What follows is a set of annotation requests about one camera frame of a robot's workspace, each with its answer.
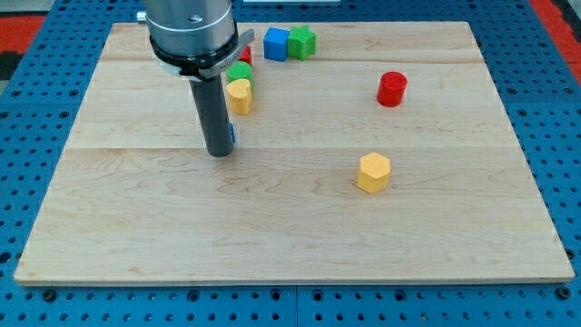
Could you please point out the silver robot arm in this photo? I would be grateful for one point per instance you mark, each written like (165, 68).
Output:
(197, 39)

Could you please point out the yellow heart block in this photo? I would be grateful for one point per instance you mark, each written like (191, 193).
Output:
(239, 96)

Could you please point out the yellow hexagon block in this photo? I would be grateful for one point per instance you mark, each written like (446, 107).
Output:
(373, 172)

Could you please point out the red cylinder block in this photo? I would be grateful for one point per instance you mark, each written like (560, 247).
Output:
(391, 89)

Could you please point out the green star block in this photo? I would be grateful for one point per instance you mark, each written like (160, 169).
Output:
(301, 42)

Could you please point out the light wooden board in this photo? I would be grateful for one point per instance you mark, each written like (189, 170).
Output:
(136, 200)

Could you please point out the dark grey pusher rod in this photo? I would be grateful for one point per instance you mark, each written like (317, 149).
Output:
(212, 111)

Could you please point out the red block behind arm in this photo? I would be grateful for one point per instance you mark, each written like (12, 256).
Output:
(246, 56)

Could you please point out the green cylinder block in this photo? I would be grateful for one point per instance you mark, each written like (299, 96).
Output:
(239, 70)

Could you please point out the blue cube block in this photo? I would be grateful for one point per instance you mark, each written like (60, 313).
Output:
(275, 44)

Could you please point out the blue triangle block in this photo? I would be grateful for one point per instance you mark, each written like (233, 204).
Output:
(233, 133)

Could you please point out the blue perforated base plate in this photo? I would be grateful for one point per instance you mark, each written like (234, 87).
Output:
(537, 87)

